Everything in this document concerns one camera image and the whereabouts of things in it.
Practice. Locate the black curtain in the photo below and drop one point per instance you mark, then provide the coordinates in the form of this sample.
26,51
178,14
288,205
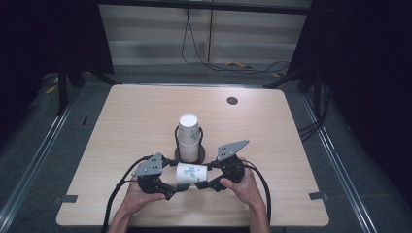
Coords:
362,64
39,39

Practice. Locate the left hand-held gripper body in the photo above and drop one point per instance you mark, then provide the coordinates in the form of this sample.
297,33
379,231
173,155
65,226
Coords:
150,168

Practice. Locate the flower print paper cup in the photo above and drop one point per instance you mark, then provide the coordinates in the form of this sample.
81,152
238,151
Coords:
191,174

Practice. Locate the person's right hand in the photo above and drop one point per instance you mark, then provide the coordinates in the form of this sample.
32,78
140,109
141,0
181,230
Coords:
247,191

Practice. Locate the grey tape patch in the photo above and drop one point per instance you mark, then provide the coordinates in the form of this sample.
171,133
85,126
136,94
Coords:
66,199
318,195

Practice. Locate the yellow floor tape strip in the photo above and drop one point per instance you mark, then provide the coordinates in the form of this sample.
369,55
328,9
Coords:
51,89
239,65

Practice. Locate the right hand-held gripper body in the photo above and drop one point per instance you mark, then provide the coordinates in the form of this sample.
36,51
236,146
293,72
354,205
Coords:
231,168

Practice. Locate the round grey table grommet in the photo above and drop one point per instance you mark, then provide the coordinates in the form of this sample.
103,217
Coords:
232,100

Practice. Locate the person's left hand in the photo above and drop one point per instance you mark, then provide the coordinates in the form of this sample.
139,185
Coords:
139,200

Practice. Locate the stack of white paper cups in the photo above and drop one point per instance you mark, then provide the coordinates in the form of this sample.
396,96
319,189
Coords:
188,139

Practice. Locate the metal floor rail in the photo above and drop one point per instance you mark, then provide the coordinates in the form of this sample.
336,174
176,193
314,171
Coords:
340,168
35,155

